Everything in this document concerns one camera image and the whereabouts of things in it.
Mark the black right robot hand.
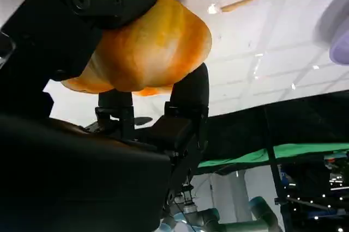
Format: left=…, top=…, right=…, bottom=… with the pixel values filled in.
left=0, top=0, right=210, bottom=232

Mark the orange and white bread roll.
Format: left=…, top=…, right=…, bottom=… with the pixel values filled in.
left=61, top=0, right=213, bottom=98

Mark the black round table grommet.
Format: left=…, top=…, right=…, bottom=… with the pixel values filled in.
left=135, top=117, right=153, bottom=126

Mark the white pillar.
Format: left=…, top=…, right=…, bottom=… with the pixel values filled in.
left=211, top=166, right=253, bottom=224

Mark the green cloth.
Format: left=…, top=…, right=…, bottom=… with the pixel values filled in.
left=197, top=142, right=349, bottom=169

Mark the black backdrop cloth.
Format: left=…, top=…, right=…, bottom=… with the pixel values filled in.
left=196, top=90, right=349, bottom=163

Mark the lilac plate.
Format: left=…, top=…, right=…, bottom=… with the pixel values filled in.
left=315, top=0, right=349, bottom=66

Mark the black frame post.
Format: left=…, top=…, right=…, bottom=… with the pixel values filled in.
left=263, top=106, right=287, bottom=232

